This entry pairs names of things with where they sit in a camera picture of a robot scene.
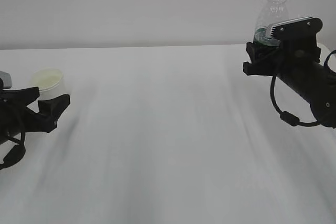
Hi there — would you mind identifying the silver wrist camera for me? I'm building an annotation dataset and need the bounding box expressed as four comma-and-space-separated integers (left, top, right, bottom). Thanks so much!
265, 17, 323, 41
0, 71, 12, 89

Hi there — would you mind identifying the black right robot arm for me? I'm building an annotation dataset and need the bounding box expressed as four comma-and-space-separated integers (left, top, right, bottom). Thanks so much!
243, 36, 335, 128

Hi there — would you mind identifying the white paper cup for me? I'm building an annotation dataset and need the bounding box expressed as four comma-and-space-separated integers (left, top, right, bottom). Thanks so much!
30, 68, 70, 101

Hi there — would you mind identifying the clear green-label water bottle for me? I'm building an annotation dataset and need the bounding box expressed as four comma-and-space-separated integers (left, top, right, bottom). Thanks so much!
253, 0, 289, 47

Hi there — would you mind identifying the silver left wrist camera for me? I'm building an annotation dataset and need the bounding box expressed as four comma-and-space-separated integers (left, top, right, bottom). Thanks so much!
0, 71, 12, 89

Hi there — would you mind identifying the black right camera cable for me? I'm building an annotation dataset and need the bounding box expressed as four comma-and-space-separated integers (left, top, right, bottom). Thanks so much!
270, 49, 336, 128

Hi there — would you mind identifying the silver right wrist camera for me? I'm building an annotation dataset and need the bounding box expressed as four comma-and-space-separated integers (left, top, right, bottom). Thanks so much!
265, 17, 323, 41

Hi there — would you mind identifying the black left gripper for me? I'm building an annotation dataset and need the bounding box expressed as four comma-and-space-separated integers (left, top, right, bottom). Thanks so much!
1, 87, 70, 143

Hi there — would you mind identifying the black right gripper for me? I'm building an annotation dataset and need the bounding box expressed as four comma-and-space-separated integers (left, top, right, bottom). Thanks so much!
243, 35, 322, 77

